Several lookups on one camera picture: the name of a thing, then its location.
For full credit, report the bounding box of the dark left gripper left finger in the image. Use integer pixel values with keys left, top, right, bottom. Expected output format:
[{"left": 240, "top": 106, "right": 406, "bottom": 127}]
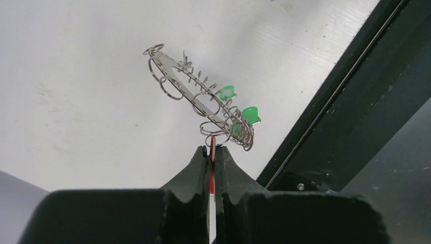
[{"left": 19, "top": 146, "right": 209, "bottom": 243}]

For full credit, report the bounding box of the green key tag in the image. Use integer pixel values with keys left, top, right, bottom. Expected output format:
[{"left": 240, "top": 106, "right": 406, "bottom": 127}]
[
  {"left": 219, "top": 85, "right": 236, "bottom": 101},
  {"left": 241, "top": 106, "right": 261, "bottom": 125}
]

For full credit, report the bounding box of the green key tag lower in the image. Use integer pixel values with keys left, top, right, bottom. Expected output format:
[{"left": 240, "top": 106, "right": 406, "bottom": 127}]
[{"left": 241, "top": 106, "right": 261, "bottom": 125}]

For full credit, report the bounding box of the green key tag upper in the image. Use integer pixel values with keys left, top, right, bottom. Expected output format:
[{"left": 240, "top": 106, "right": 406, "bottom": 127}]
[{"left": 219, "top": 85, "right": 236, "bottom": 101}]

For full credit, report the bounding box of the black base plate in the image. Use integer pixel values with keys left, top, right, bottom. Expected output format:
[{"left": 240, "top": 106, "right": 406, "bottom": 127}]
[{"left": 257, "top": 1, "right": 430, "bottom": 192}]

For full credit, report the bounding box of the red key tag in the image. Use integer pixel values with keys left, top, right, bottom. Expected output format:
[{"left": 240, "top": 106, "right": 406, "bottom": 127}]
[{"left": 208, "top": 136, "right": 217, "bottom": 243}]

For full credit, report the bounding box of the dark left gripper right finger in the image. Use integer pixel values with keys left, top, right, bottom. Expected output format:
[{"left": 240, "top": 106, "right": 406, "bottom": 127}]
[{"left": 214, "top": 146, "right": 391, "bottom": 243}]

